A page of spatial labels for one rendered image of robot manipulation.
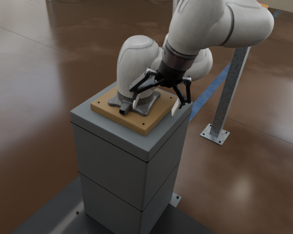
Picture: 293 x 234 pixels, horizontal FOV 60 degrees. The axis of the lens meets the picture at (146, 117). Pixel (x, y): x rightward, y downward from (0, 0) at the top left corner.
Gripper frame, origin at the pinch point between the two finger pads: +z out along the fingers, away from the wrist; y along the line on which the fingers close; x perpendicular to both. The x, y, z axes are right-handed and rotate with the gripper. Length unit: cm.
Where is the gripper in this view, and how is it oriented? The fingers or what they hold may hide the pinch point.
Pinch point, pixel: (154, 107)
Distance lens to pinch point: 85.9
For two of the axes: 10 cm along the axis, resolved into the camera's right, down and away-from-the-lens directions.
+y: -9.6, -1.8, -2.0
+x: -0.2, 7.8, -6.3
